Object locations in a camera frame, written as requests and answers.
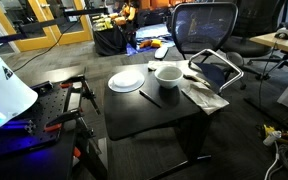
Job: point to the black marker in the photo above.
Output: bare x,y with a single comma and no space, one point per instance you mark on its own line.
149,98

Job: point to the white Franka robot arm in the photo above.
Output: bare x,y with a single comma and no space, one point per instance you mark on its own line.
4,90

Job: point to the white bowl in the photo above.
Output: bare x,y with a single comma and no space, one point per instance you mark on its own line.
168,78

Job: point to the white plate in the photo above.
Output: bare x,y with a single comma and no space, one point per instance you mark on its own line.
126,81

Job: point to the small black table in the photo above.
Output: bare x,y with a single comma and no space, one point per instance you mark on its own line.
144,113

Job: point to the grey oval pad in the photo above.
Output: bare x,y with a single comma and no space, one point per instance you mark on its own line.
161,52

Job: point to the orange floor object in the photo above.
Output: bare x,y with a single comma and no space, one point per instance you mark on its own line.
145,43

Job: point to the yellow block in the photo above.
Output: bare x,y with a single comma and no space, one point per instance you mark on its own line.
156,43

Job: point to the beige brush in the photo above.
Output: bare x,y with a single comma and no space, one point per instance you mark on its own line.
197,80

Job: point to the long black orange clamp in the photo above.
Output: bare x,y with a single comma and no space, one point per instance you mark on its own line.
87,91

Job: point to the blue tarp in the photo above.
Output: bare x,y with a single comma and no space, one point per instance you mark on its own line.
154,31

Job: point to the black draped table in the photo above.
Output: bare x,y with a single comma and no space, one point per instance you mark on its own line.
109,41

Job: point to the crumpled beige cloth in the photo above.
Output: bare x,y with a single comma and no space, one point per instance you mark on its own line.
205,98

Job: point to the orange toy pile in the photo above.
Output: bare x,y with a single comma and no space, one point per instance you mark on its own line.
124,15

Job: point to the yellow objects pile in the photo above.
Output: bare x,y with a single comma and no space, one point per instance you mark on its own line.
102,23

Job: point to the short black orange clamp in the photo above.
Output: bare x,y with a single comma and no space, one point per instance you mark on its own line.
65,118

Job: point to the mesh office chair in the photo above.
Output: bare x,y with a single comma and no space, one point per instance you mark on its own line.
202,28

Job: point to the yellow framed glass door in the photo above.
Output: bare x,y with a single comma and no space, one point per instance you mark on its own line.
30,41
71,36

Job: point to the black office chair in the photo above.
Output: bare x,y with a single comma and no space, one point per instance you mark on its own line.
254,30

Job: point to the black robot stand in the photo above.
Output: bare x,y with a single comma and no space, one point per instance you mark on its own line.
40,163

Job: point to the long black metal bar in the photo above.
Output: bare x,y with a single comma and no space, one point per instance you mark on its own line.
34,26

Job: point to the yellow tool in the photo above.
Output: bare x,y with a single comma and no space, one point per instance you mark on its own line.
269,130

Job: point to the grey device on desk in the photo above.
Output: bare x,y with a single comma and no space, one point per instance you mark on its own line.
285,33

